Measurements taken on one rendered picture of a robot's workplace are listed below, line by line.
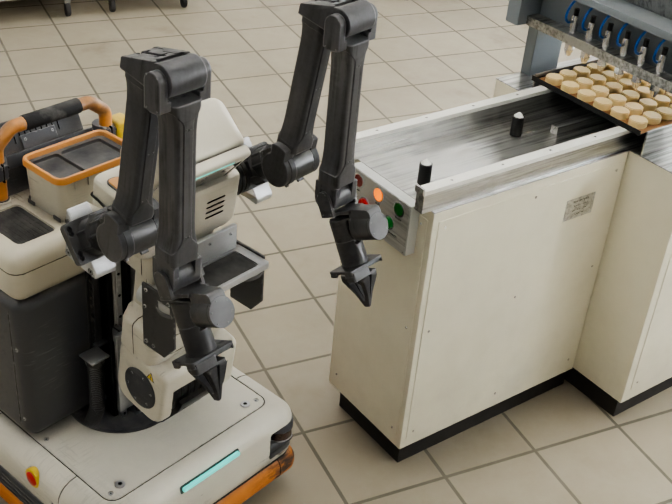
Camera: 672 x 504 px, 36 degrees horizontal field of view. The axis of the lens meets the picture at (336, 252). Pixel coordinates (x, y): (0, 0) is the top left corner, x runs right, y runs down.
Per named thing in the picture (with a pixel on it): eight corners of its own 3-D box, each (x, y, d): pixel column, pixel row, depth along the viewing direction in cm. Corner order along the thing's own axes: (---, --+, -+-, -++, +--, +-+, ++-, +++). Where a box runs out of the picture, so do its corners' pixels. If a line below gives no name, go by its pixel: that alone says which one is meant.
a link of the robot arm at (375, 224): (341, 179, 219) (314, 193, 213) (381, 175, 210) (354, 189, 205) (357, 232, 222) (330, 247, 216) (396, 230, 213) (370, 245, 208)
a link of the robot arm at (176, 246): (191, 51, 170) (139, 66, 162) (215, 62, 167) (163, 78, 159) (188, 268, 193) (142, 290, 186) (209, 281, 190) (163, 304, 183)
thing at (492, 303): (495, 331, 345) (545, 83, 297) (570, 389, 323) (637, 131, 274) (324, 402, 309) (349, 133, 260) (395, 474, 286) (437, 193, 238)
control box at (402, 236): (356, 208, 268) (361, 161, 260) (415, 252, 252) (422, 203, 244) (345, 212, 266) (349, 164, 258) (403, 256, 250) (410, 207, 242)
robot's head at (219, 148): (109, 151, 207) (141, 118, 196) (189, 121, 221) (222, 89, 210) (145, 213, 207) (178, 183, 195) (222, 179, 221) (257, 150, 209)
